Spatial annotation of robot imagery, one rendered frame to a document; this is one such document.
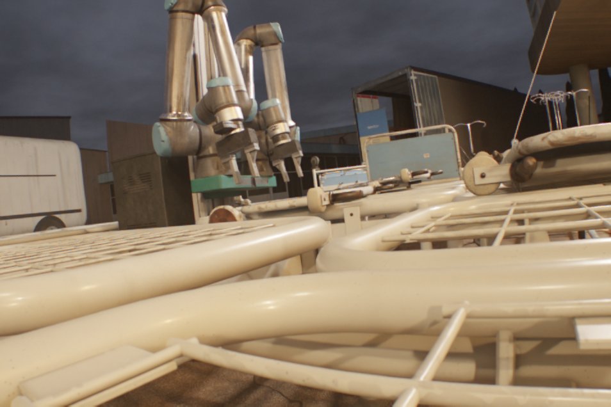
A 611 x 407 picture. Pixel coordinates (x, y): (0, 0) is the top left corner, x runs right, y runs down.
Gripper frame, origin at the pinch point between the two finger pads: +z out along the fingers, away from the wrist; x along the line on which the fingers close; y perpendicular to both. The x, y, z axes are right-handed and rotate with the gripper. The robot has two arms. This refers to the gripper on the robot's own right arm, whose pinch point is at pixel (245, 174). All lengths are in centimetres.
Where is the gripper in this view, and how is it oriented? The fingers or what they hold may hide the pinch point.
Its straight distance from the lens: 124.3
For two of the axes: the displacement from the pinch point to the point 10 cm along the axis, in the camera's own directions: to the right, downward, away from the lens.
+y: 3.3, -0.6, 9.4
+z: 3.1, 9.5, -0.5
